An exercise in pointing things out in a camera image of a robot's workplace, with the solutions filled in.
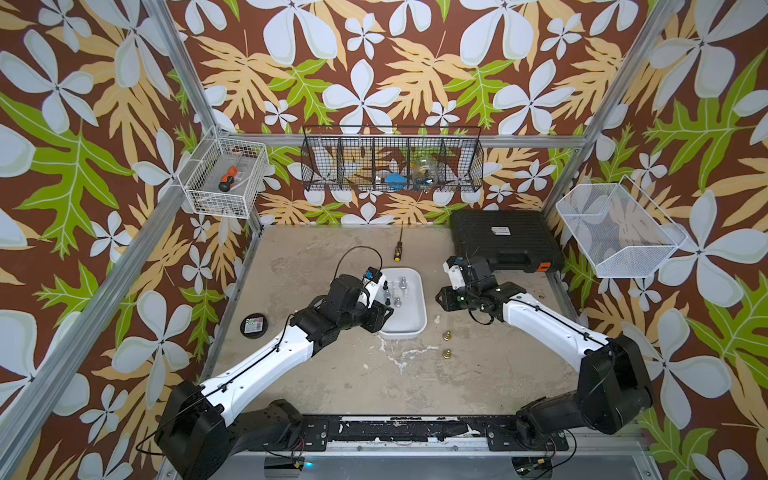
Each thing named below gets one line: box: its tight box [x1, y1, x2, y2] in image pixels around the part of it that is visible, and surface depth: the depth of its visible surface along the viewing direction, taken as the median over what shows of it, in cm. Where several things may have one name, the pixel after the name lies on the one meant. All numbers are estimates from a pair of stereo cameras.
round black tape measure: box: [240, 313, 269, 340], surface depth 94 cm
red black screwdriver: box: [218, 166, 238, 192], surface depth 82 cm
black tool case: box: [450, 210, 565, 273], surface depth 110 cm
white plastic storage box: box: [377, 267, 428, 339], surface depth 100 cm
